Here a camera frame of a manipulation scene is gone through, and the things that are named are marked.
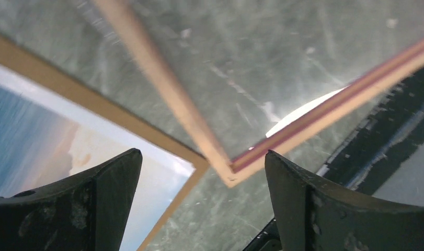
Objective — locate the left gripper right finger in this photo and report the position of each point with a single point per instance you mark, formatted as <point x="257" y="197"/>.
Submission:
<point x="314" y="213"/>

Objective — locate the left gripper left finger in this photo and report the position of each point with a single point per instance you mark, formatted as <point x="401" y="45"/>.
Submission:
<point x="85" y="211"/>

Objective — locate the seascape photo print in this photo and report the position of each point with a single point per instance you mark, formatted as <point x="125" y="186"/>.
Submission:
<point x="45" y="138"/>

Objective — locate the pink picture frame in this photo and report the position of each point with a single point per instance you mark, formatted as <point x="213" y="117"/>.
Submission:
<point x="156" y="69"/>

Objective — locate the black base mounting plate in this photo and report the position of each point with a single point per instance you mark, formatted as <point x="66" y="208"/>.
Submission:
<point x="379" y="147"/>

